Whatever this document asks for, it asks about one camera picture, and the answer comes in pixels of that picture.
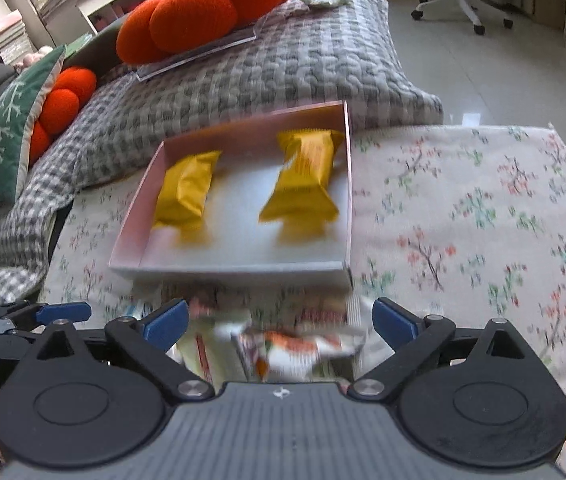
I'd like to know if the white snack packet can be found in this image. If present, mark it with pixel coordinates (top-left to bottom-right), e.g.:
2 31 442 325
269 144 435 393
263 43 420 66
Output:
168 297 370 390

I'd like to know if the yellow snack packet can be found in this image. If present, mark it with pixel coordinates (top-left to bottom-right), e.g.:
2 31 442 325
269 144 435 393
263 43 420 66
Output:
152 151 222 238
258 128 345 235

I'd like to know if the floral tablecloth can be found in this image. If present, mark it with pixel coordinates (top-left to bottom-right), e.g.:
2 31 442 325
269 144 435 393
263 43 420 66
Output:
36 121 566 476

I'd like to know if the green embroidered cushion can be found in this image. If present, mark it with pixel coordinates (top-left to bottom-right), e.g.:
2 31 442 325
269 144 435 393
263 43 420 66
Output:
0 46 66 204

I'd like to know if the pink white shallow box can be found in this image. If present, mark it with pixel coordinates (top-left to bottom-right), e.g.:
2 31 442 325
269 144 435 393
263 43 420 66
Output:
109 102 352 288

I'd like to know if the small orange pumpkin pillow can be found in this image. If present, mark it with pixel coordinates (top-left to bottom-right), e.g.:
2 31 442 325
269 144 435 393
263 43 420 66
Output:
29 67 97 166

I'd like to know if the grey checkered quilt cushion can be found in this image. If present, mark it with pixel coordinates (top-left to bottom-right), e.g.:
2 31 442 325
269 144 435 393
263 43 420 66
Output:
0 0 443 303

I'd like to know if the clear acrylic tray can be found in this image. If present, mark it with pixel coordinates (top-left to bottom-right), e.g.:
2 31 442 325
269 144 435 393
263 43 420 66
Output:
135 12 273 82

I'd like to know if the white office chair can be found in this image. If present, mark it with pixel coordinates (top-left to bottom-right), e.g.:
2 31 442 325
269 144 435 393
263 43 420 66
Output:
411 0 514 36

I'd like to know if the large orange pumpkin pillow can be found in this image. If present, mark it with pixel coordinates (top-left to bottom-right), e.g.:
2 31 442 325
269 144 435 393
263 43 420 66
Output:
116 0 287 66

